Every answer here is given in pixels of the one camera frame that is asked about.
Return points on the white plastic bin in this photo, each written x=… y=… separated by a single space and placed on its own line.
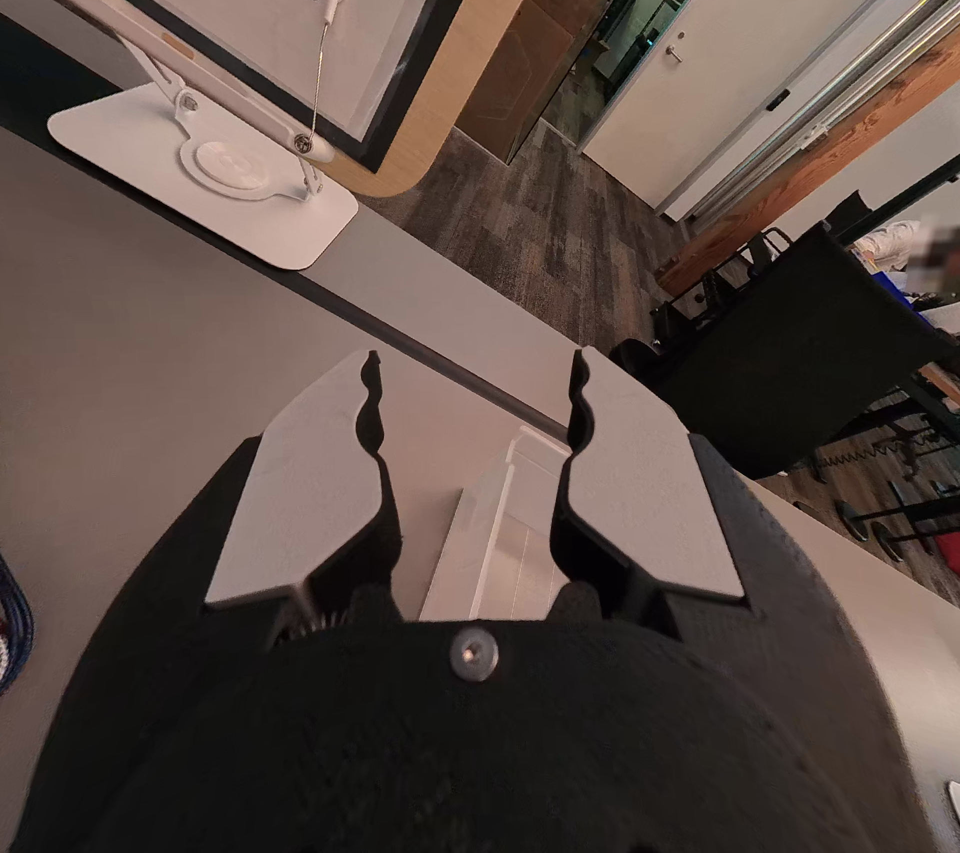
x=517 y=545

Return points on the white pad at left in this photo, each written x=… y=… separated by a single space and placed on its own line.
x=247 y=223

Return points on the brown cardboard box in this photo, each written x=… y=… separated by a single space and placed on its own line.
x=525 y=58

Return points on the black office chair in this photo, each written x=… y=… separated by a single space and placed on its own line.
x=810 y=358

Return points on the white door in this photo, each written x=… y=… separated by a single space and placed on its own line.
x=750 y=28

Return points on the wooden beam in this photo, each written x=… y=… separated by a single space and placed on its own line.
x=825 y=163

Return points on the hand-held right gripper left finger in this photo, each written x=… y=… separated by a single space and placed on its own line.
x=300 y=493

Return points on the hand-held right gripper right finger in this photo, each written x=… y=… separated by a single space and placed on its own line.
x=645 y=493

